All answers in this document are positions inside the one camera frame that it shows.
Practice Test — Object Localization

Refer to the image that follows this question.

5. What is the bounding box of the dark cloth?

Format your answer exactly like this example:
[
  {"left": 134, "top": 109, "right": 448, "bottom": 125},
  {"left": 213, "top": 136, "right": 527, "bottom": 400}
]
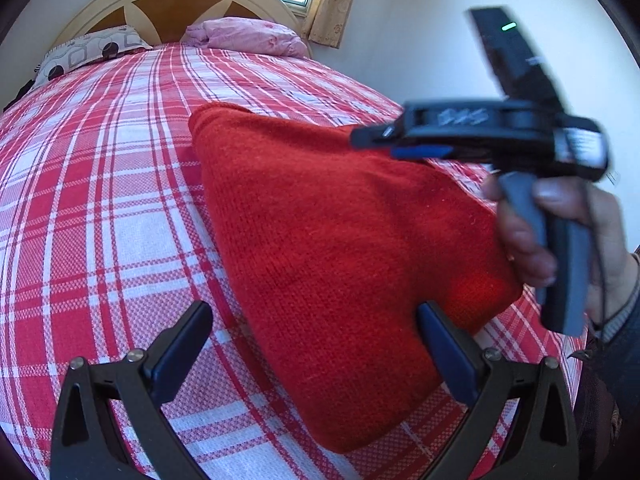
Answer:
[{"left": 2, "top": 79, "right": 37, "bottom": 112}]

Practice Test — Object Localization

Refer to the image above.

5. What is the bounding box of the red knitted sweater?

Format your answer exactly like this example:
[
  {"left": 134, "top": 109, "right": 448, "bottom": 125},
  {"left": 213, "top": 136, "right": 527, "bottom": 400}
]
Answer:
[{"left": 189, "top": 101, "right": 524, "bottom": 454}]

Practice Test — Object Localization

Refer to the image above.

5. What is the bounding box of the grey patterned pillow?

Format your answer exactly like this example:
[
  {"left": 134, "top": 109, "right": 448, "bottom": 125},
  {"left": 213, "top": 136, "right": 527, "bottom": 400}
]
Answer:
[{"left": 32, "top": 25, "right": 154, "bottom": 92}]

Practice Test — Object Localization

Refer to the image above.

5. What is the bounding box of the person's right forearm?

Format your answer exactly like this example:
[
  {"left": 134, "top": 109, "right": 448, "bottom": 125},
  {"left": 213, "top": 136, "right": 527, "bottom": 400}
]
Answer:
[{"left": 582, "top": 246, "right": 640, "bottom": 441}]

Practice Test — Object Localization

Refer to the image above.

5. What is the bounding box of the red white plaid blanket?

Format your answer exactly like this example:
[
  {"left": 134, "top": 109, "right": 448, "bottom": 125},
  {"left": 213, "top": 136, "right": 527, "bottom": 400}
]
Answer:
[{"left": 0, "top": 42, "right": 587, "bottom": 480}]

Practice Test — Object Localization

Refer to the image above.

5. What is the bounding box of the pink pillow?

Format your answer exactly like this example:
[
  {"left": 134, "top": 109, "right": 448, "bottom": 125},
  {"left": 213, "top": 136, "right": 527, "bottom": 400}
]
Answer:
[{"left": 182, "top": 16, "right": 309, "bottom": 60}]

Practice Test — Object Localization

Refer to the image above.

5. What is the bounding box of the person's right hand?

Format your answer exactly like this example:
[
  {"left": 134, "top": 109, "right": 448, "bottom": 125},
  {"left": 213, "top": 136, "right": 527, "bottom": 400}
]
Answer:
[{"left": 481, "top": 176, "right": 640, "bottom": 332}]

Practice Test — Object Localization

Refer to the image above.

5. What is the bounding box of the yellow patterned curtain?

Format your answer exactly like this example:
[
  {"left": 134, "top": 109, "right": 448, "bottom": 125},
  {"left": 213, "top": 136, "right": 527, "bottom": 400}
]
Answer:
[{"left": 301, "top": 0, "right": 364, "bottom": 51}]

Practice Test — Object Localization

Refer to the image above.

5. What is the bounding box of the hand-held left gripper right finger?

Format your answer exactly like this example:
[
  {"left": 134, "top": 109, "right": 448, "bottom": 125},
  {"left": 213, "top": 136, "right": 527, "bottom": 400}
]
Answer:
[{"left": 416, "top": 301, "right": 581, "bottom": 480}]

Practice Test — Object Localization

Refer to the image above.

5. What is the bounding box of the person's brown clothing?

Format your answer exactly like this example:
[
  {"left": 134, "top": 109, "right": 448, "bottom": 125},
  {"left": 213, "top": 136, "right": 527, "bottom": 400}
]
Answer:
[{"left": 572, "top": 332, "right": 632, "bottom": 480}]

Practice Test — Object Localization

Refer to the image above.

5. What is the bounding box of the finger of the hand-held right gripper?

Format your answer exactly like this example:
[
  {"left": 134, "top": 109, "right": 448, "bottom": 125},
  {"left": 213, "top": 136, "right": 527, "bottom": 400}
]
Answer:
[{"left": 350, "top": 121, "right": 453, "bottom": 161}]

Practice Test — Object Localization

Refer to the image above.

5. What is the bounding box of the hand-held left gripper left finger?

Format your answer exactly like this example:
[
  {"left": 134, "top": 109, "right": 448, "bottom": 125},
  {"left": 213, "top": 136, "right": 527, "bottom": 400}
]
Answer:
[{"left": 50, "top": 301, "right": 214, "bottom": 480}]

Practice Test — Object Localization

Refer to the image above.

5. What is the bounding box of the cream wooden headboard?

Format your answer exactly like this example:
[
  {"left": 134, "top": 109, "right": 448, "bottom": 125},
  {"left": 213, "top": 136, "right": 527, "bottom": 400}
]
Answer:
[{"left": 52, "top": 0, "right": 314, "bottom": 59}]

